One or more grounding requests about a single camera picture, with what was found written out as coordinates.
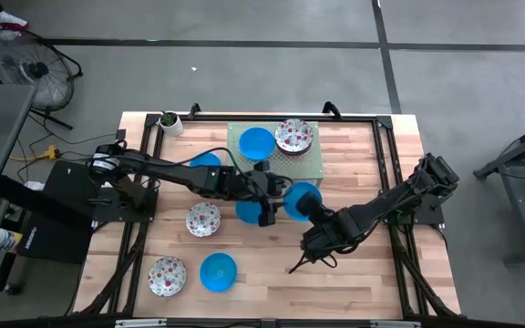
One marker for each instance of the black equipment case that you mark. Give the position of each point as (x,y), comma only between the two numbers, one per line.
(57,218)

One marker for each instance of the white pot with succulent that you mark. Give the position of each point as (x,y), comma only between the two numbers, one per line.
(171,125)

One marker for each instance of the blue plastic mini bowl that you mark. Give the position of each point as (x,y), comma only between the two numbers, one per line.
(292,202)
(256,143)
(218,272)
(205,160)
(246,213)

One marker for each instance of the small black adapter box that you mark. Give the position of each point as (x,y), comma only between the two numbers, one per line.
(121,135)

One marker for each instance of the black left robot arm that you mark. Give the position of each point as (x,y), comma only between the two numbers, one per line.
(176,173)

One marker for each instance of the green perforated metal riser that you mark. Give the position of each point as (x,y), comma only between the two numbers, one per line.
(308,164)

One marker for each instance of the black aluminium table frame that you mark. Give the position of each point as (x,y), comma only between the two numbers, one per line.
(267,118)

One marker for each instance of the white printed container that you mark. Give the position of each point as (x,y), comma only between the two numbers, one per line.
(7,240)

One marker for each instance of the red floral mini bowl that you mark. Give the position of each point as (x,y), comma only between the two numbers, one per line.
(294,134)
(295,154)
(203,219)
(167,276)

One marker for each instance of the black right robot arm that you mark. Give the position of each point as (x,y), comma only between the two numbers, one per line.
(381,205)

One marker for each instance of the silver metal bracket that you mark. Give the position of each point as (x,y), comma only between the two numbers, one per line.
(139,323)
(394,324)

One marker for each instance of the person's foot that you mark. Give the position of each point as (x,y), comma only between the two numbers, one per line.
(9,20)

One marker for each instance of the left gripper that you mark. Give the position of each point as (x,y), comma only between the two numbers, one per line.
(261,187)

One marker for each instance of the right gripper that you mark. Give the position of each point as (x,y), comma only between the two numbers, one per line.
(326,234)

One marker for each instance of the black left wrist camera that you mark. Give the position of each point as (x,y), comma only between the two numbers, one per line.
(281,186)

